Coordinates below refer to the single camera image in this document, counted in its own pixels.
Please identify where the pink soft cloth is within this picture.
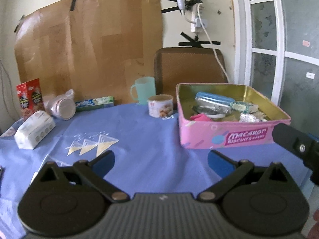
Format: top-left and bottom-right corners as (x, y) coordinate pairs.
(190, 113), (213, 122)

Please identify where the blue glasses case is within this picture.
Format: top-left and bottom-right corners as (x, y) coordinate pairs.
(195, 92), (235, 106)

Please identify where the clear plastic case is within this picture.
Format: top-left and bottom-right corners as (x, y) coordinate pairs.
(195, 98), (231, 116)

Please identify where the white orange soft item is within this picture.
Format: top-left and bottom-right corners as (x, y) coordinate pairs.
(239, 113), (267, 123)

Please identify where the clear tape roll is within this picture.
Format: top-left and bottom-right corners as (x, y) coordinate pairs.
(206, 113), (225, 119)

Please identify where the person's left hand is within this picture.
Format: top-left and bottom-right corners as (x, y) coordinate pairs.
(305, 208), (319, 239)

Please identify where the white tissue pack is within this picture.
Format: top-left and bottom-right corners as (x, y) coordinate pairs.
(230, 101), (258, 114)

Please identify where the blue tablecloth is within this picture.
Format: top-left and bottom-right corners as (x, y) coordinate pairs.
(0, 101), (315, 239)

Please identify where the pink macaron biscuit tin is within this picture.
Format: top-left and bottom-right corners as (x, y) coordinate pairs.
(176, 83), (291, 149)

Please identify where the green toothpaste box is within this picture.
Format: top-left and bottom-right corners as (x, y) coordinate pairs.
(75, 96), (115, 112)

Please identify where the dark green tape dispenser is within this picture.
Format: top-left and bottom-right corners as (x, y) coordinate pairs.
(192, 105), (207, 114)

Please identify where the large white tissue package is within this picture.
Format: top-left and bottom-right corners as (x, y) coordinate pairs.
(14, 111), (56, 149)

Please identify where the round cookie tub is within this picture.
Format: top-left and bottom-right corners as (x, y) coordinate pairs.
(148, 94), (174, 118)

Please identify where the mint green plastic mug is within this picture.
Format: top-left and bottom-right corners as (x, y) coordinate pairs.
(130, 77), (156, 105)

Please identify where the red snack box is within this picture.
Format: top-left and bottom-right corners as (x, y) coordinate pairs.
(16, 78), (45, 120)

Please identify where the brown woven tray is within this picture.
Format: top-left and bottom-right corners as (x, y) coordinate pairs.
(154, 47), (228, 102)

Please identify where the brown cardboard sheet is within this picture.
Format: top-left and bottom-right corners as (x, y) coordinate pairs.
(14, 0), (163, 104)

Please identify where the white window frame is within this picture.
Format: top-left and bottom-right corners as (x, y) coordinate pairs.
(229, 0), (319, 105)

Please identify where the white wall power adapter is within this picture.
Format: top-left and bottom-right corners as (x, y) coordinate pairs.
(190, 3), (208, 33)

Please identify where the white power cable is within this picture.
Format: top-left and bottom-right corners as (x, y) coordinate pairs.
(196, 3), (230, 83)

